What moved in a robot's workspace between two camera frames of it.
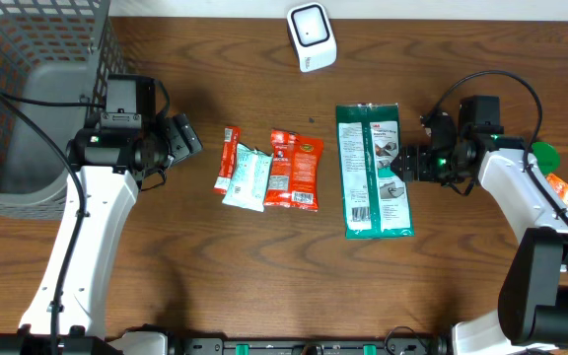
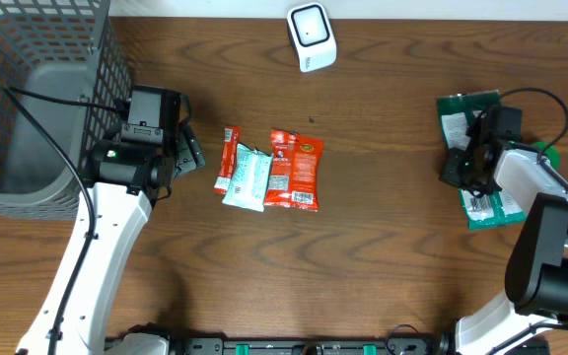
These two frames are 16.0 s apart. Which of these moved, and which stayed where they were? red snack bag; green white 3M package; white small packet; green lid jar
Moved: green white 3M package
Stayed: green lid jar; white small packet; red snack bag
